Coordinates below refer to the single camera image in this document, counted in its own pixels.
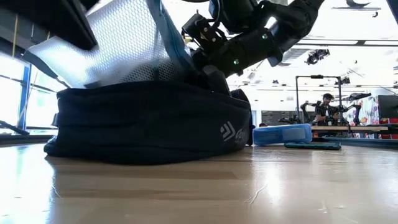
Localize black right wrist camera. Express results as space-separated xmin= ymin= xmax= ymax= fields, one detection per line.
xmin=181 ymin=11 xmax=227 ymax=53

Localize black ceiling camera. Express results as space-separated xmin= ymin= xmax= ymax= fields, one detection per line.
xmin=303 ymin=49 xmax=331 ymax=66

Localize long ceiling light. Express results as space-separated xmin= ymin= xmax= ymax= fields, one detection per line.
xmin=292 ymin=39 xmax=359 ymax=47

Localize clear mesh pouch blue zipper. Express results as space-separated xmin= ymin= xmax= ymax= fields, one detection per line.
xmin=23 ymin=0 xmax=201 ymax=90

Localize black background gantry frame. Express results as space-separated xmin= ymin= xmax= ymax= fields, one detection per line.
xmin=294 ymin=75 xmax=343 ymax=128

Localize background wooden table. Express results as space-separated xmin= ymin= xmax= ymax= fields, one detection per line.
xmin=310 ymin=125 xmax=389 ymax=133

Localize black background monitor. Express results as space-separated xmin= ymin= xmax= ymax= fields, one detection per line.
xmin=377 ymin=95 xmax=398 ymax=119

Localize blue first aid kit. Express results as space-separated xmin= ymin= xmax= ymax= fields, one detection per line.
xmin=252 ymin=123 xmax=313 ymax=146

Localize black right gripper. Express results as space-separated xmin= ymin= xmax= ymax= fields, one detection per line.
xmin=190 ymin=49 xmax=233 ymax=96

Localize red crates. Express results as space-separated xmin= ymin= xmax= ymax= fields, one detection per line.
xmin=381 ymin=117 xmax=398 ymax=140

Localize yellow hanging cord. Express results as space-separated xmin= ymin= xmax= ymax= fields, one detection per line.
xmin=11 ymin=14 xmax=21 ymax=58

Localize dark navy backpack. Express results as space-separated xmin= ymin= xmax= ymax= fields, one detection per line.
xmin=43 ymin=81 xmax=255 ymax=166

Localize colourful patterned cloth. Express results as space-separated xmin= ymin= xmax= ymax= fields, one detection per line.
xmin=354 ymin=95 xmax=379 ymax=126

